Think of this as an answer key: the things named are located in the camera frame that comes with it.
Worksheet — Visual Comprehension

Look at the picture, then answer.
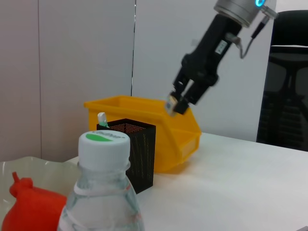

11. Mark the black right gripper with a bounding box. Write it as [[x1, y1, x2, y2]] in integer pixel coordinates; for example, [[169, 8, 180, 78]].
[[171, 14, 243, 115]]

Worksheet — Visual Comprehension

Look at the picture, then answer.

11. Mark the yellow plastic bin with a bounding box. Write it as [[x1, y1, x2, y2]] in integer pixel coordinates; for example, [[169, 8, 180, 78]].
[[83, 95, 202, 173]]

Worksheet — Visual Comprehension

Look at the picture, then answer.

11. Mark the right arm connector cable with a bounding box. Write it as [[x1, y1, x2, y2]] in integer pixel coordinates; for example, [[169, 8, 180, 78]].
[[226, 4, 280, 60]]

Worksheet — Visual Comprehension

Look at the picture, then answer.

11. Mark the clear green-label water bottle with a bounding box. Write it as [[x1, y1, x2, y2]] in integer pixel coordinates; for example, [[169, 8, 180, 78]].
[[56, 129, 145, 231]]

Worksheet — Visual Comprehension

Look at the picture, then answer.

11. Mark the black office chair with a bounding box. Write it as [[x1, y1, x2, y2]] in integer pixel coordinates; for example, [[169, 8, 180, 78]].
[[256, 10, 308, 152]]

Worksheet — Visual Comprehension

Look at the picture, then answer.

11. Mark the pale green glass fruit plate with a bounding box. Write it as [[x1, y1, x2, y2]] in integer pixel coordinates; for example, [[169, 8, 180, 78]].
[[0, 155, 81, 231]]

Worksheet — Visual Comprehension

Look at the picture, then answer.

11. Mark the small beige wooden block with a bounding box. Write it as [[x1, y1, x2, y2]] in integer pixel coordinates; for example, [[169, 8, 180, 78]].
[[166, 95, 180, 118]]

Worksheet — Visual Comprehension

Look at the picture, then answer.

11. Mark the red-orange toy orange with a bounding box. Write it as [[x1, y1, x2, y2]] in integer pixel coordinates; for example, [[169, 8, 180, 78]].
[[1, 171, 68, 231]]

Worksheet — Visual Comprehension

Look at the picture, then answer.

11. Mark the black mesh pen holder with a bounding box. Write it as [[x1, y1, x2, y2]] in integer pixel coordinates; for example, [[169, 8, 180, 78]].
[[96, 118, 156, 194]]

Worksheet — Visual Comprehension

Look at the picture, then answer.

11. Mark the mint green pen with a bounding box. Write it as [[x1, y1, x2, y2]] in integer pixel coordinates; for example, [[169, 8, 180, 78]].
[[97, 112, 109, 128]]

